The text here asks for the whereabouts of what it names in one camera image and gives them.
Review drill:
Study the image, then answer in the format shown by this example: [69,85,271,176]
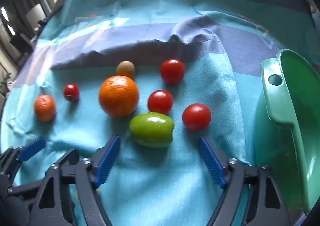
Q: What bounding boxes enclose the green plastic basin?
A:
[254,48,320,216]

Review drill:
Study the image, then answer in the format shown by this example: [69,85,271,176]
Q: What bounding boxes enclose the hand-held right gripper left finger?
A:
[27,135,121,226]

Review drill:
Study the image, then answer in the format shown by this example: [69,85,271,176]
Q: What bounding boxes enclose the red cherry tomato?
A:
[147,90,174,115]
[182,103,212,131]
[160,59,186,85]

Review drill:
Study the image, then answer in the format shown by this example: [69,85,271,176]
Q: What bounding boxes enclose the small cherry tomato with stem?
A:
[63,83,80,103]

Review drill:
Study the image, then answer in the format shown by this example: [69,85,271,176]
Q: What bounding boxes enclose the white wall unit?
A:
[26,4,47,24]

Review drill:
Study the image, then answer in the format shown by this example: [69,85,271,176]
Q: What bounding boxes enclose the potted plant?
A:
[0,72,12,97]

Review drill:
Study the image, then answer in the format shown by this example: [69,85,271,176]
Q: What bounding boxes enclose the blue and teal printed blanket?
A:
[0,0,316,226]

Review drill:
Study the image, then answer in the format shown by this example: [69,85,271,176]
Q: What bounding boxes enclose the brown kiwi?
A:
[115,61,136,79]

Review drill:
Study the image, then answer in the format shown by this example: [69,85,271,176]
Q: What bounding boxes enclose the green tomato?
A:
[129,112,175,148]

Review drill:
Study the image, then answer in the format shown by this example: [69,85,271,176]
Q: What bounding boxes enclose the small tangerine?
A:
[34,94,56,123]

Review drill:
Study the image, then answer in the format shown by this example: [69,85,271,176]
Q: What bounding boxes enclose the large orange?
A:
[99,75,139,119]

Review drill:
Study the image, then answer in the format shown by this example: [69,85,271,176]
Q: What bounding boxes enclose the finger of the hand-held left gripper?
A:
[0,137,47,179]
[56,148,80,166]

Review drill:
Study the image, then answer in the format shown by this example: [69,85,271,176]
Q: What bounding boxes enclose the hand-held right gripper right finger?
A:
[199,135,292,226]

